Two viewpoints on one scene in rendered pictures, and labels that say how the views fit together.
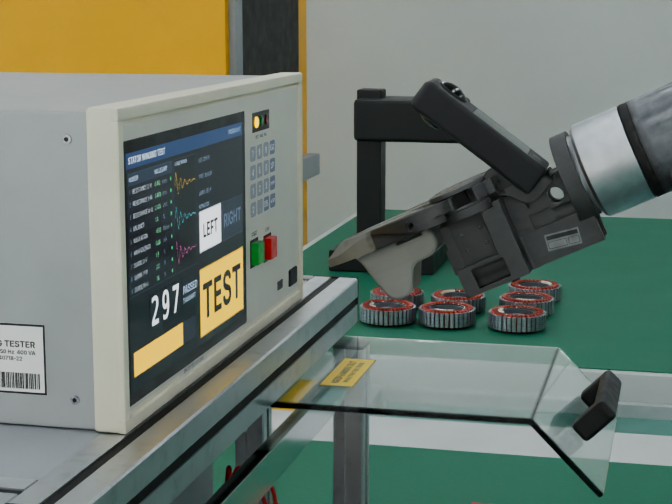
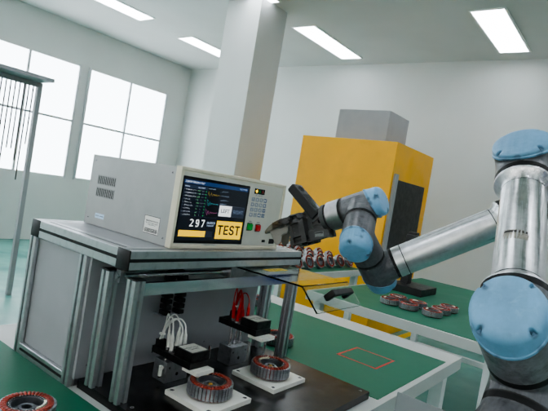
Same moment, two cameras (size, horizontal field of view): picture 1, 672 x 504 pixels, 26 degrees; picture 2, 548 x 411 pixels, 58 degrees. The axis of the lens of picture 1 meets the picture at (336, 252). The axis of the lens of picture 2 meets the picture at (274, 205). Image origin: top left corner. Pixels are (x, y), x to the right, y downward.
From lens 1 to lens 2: 0.58 m
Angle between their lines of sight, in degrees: 25
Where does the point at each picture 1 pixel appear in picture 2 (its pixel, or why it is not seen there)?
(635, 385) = (457, 340)
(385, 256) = (276, 232)
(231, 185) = (239, 204)
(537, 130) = not seen: hidden behind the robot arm
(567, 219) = (320, 228)
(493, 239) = (299, 230)
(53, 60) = not seen: hidden behind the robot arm
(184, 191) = (213, 196)
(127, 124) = (187, 171)
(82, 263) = (170, 203)
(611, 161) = (330, 211)
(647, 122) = (342, 201)
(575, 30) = not seen: hidden behind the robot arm
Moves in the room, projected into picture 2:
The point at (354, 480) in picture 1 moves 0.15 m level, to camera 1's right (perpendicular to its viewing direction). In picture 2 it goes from (286, 310) to (330, 322)
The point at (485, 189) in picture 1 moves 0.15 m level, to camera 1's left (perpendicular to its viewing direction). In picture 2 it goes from (300, 215) to (249, 206)
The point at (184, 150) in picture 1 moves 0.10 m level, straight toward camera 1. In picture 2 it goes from (214, 187) to (197, 184)
